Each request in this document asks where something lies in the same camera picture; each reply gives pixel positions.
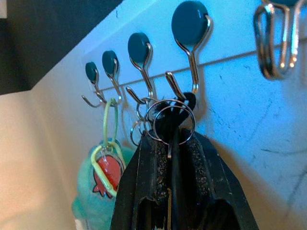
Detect silver key rings black strap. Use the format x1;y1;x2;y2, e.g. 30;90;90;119
144;92;197;159

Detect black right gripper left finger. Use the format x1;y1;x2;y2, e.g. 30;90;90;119
109;129;174;230

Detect small silver key rings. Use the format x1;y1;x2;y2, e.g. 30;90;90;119
130;97;154;146

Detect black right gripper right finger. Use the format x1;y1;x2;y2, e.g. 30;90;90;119
173;128;260;230

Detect teal fluffy pompom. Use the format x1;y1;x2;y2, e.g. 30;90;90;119
71;138;135;230

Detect green loop red fruit keychain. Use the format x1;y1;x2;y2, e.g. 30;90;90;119
90;98;127;198

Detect white hook rail board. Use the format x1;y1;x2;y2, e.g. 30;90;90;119
81;0;307;211

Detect teal knob silver wall hook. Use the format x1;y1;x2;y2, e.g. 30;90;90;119
96;50;123;105
253;0;307;80
165;0;214;101
125;33;158;104
81;61;103;108

